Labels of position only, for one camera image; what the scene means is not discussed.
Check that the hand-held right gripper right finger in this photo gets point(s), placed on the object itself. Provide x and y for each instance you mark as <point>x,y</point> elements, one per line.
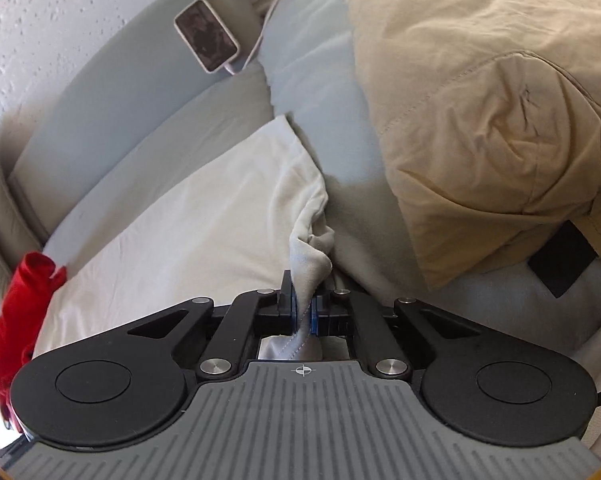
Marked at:
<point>316,317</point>

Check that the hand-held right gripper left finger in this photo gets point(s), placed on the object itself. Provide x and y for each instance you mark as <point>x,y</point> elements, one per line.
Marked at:
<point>293,310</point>

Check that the cream long-sleeve shirt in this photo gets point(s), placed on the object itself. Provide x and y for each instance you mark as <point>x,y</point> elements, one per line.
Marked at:
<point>205,220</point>

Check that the red sweater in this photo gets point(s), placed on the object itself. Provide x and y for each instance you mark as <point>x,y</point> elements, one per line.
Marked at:
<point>25,310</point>

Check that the black rectangular patch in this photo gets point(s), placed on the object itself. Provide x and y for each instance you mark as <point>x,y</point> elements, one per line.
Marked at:
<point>562,260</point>

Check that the tan cloth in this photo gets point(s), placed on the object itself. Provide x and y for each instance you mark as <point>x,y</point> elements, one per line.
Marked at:
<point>480,110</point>

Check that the grey-green sofa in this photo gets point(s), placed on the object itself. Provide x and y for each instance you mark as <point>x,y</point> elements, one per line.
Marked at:
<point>130,90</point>

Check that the white smartphone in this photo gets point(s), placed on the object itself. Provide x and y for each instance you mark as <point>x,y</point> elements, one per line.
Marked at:
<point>208,35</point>

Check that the grey-green throw pillow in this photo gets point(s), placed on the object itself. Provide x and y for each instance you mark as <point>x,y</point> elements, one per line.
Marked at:
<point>0,210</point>

